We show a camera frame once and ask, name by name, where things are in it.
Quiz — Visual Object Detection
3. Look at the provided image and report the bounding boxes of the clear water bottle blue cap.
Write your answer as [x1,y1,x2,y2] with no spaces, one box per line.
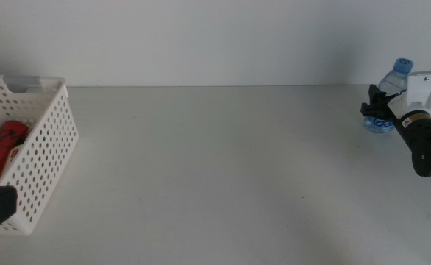
[363,57,414,134]

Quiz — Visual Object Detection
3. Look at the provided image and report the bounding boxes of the white perforated plastic basket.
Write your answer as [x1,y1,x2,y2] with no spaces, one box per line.
[0,75,79,236]

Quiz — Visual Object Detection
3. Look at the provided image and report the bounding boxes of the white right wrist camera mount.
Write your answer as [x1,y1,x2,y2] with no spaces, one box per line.
[386,69,431,119]

